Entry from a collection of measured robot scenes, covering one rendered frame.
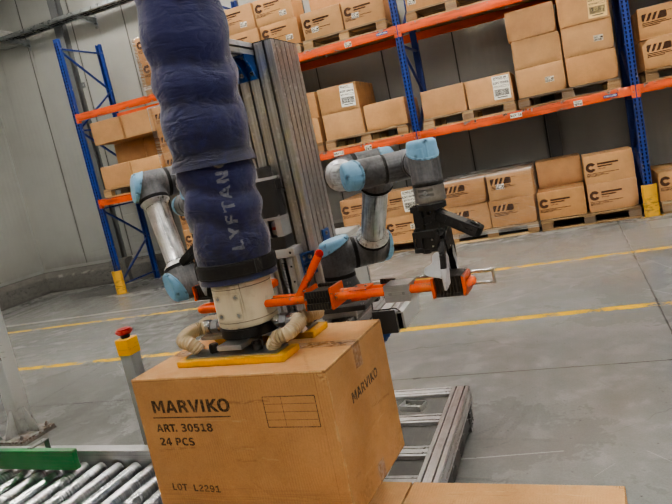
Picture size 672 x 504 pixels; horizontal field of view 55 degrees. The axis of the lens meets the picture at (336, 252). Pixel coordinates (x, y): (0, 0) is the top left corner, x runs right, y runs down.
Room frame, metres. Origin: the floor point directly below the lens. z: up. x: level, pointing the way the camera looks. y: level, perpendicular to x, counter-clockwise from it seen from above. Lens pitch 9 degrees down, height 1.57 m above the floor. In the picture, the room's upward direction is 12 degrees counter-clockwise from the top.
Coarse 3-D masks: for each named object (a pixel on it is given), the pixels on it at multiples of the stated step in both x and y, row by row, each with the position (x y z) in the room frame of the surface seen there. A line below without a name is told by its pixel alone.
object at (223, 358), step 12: (216, 348) 1.72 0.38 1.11; (252, 348) 1.67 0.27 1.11; (264, 348) 1.67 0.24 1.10; (288, 348) 1.64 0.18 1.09; (180, 360) 1.74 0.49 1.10; (192, 360) 1.71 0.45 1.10; (204, 360) 1.69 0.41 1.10; (216, 360) 1.67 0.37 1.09; (228, 360) 1.66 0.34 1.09; (240, 360) 1.64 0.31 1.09; (252, 360) 1.63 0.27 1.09; (264, 360) 1.61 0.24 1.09; (276, 360) 1.60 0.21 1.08
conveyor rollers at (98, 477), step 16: (96, 464) 2.47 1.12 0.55; (0, 480) 2.54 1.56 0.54; (16, 480) 2.50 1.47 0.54; (32, 480) 2.47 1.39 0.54; (48, 480) 2.43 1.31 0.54; (64, 480) 2.40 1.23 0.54; (80, 480) 2.36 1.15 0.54; (96, 480) 2.32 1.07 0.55; (112, 480) 2.29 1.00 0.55; (128, 480) 2.33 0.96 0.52; (144, 480) 2.28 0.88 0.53; (0, 496) 2.35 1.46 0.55; (16, 496) 2.32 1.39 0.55; (32, 496) 2.35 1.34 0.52; (48, 496) 2.31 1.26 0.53; (64, 496) 2.27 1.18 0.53; (80, 496) 2.23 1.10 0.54; (96, 496) 2.19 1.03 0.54; (112, 496) 2.15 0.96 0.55; (128, 496) 2.19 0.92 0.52; (144, 496) 2.14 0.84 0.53; (160, 496) 2.10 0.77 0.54
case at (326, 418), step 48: (336, 336) 1.73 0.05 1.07; (144, 384) 1.69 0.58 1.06; (192, 384) 1.63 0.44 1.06; (240, 384) 1.56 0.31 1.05; (288, 384) 1.51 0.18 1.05; (336, 384) 1.50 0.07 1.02; (384, 384) 1.76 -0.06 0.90; (144, 432) 1.71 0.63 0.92; (192, 432) 1.64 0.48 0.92; (240, 432) 1.58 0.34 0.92; (288, 432) 1.52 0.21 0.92; (336, 432) 1.46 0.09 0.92; (384, 432) 1.70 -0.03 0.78; (192, 480) 1.66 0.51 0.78; (240, 480) 1.59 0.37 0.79; (288, 480) 1.53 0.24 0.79; (336, 480) 1.47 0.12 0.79
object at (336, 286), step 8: (312, 288) 1.71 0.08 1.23; (320, 288) 1.71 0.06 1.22; (328, 288) 1.63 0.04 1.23; (336, 288) 1.66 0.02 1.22; (304, 296) 1.66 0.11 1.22; (312, 296) 1.65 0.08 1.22; (320, 296) 1.64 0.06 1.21; (328, 296) 1.64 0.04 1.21; (312, 304) 1.65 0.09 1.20; (320, 304) 1.64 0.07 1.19; (328, 304) 1.63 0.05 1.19; (336, 304) 1.65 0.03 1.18
